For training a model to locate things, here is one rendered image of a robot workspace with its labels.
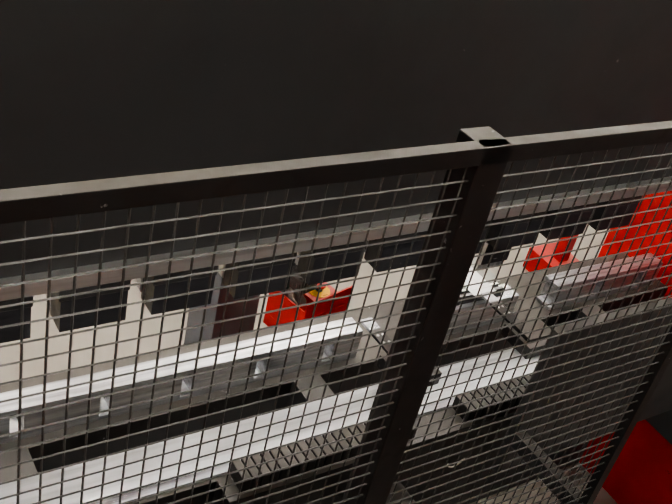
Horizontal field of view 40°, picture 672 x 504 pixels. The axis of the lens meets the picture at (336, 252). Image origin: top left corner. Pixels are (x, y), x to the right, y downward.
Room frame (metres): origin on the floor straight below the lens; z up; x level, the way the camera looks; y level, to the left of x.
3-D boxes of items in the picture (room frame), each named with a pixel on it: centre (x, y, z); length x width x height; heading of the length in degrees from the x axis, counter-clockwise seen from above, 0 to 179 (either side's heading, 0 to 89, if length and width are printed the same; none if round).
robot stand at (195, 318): (2.67, 0.35, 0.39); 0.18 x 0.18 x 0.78; 43
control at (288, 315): (2.28, 0.04, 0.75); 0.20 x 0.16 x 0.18; 142
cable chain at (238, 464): (1.43, -0.09, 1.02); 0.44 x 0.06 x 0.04; 129
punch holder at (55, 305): (1.49, 0.48, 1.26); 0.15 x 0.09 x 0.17; 129
